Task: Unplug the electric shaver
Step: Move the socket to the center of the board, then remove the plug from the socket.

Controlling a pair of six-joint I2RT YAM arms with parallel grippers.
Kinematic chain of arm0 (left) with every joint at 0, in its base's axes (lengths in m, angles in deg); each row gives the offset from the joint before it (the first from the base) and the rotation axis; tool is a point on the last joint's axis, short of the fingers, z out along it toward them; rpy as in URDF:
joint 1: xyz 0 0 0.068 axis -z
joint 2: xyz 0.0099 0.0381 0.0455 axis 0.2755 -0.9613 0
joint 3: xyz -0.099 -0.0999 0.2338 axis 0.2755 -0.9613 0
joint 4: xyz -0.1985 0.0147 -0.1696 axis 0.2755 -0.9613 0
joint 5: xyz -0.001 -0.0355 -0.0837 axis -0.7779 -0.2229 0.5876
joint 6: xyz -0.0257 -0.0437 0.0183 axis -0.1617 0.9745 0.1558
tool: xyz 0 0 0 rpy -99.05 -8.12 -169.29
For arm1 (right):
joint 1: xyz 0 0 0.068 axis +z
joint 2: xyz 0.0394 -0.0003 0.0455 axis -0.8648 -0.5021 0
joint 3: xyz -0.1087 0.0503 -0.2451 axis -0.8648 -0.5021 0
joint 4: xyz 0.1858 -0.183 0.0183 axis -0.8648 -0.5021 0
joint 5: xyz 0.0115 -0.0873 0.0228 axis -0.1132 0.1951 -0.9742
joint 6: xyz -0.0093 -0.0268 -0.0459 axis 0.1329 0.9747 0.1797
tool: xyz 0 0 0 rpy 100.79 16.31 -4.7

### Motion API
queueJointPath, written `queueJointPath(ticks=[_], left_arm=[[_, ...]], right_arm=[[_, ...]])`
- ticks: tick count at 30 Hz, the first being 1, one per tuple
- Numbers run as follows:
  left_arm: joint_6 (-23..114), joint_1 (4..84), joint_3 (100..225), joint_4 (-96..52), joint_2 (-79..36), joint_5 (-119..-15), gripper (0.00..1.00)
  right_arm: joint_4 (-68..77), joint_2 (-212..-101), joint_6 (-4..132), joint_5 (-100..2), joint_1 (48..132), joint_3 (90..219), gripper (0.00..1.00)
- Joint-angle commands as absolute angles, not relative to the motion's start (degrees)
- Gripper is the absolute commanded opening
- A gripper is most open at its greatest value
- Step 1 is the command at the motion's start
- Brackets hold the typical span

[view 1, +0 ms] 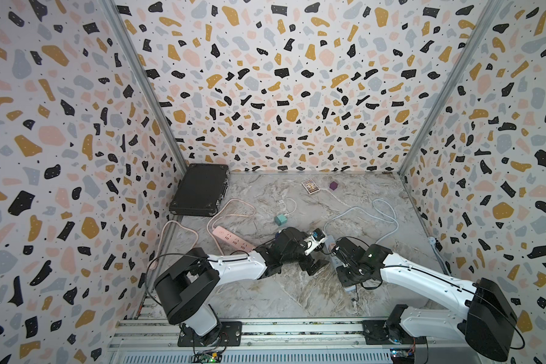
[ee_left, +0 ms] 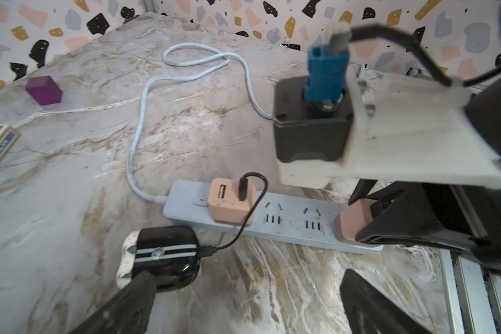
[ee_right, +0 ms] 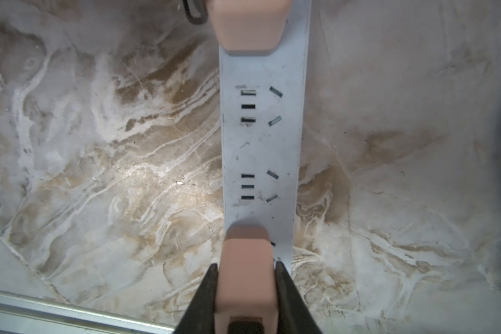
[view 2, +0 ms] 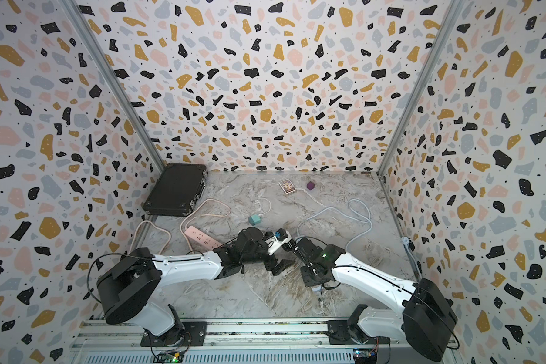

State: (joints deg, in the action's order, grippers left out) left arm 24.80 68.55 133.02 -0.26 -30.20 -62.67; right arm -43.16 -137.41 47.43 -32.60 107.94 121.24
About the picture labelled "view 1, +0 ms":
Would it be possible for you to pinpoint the teal USB charger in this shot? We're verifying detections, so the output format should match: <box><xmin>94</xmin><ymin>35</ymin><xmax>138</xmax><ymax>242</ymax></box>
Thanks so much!
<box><xmin>274</xmin><ymin>214</ymin><xmax>288</xmax><ymax>226</ymax></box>

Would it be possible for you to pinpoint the white charging cable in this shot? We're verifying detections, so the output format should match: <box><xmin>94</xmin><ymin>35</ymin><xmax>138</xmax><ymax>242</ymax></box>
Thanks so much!
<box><xmin>275</xmin><ymin>196</ymin><xmax>298</xmax><ymax>217</ymax></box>

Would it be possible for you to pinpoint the pink power strip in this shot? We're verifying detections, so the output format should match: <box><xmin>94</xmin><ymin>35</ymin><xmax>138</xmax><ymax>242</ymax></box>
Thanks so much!
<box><xmin>212</xmin><ymin>226</ymin><xmax>256</xmax><ymax>253</ymax></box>

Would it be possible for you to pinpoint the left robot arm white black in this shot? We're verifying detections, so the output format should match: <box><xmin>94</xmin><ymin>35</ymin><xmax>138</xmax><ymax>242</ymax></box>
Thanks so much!
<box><xmin>145</xmin><ymin>227</ymin><xmax>329</xmax><ymax>348</ymax></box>

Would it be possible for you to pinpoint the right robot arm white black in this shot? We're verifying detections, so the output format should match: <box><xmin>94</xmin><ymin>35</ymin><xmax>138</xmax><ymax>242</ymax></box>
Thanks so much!
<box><xmin>331</xmin><ymin>237</ymin><xmax>518</xmax><ymax>362</ymax></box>

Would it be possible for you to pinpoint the card box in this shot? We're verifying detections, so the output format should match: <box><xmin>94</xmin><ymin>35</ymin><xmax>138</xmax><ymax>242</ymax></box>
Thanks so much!
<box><xmin>301</xmin><ymin>179</ymin><xmax>321</xmax><ymax>195</ymax></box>

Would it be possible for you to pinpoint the black briefcase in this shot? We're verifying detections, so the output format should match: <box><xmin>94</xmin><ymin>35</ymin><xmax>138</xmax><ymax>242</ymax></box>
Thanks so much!
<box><xmin>169</xmin><ymin>163</ymin><xmax>230</xmax><ymax>217</ymax></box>

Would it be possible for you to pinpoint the grey-blue power strip cable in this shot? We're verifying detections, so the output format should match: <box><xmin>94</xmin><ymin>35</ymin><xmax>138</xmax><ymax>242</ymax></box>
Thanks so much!
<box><xmin>322</xmin><ymin>198</ymin><xmax>400</xmax><ymax>247</ymax></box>

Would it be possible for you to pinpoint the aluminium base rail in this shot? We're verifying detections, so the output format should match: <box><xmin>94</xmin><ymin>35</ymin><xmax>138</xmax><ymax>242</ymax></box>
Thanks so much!
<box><xmin>106</xmin><ymin>318</ymin><xmax>487</xmax><ymax>363</ymax></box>

